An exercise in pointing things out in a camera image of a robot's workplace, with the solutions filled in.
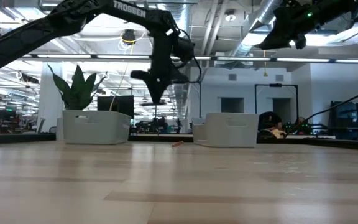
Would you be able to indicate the overhead light bar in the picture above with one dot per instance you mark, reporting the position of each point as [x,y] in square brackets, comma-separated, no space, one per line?
[244,58]

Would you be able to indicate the large black screen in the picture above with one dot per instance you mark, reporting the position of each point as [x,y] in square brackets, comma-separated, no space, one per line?
[346,115]

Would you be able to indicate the dark background robot arm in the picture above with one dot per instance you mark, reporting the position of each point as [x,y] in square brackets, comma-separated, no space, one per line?
[158,124]

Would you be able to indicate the green leafy plant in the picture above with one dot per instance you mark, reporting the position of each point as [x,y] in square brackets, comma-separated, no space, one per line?
[78,93]

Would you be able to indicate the grey plastic bin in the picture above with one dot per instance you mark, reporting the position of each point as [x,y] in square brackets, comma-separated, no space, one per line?
[96,130]
[228,133]

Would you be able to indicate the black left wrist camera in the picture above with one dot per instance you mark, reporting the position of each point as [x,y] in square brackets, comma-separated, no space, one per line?
[183,48]

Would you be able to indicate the wall vent grille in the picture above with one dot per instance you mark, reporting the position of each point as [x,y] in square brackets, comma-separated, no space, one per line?
[232,77]
[279,77]

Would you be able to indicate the black metal frame stand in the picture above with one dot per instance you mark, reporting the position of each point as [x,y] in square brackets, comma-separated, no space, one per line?
[275,85]

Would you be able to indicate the silver ventilation duct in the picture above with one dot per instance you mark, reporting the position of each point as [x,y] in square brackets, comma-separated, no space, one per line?
[259,15]
[185,15]

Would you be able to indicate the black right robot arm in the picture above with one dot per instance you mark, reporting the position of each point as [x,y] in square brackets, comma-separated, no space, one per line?
[343,7]

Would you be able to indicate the black computer monitor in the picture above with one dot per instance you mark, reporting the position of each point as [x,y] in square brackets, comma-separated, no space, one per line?
[123,105]

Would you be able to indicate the person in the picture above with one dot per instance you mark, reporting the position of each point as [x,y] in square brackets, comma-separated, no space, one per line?
[277,127]

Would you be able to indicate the short orange pencil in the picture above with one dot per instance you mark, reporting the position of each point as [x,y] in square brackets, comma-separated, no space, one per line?
[178,143]

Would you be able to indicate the white plant pot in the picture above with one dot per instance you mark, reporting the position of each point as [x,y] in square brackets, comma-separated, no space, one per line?
[59,129]

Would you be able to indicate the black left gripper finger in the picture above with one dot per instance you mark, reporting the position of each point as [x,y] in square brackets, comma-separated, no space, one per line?
[155,90]
[164,87]

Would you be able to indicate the yellow hanging pendant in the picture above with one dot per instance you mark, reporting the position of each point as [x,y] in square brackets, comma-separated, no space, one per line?
[265,73]

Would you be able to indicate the black table edge rail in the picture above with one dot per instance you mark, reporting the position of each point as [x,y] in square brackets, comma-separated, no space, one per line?
[23,137]

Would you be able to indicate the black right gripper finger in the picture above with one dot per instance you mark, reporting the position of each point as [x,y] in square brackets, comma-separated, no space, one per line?
[275,40]
[301,42]

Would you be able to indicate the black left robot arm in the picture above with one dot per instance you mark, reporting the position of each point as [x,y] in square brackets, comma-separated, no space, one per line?
[26,37]

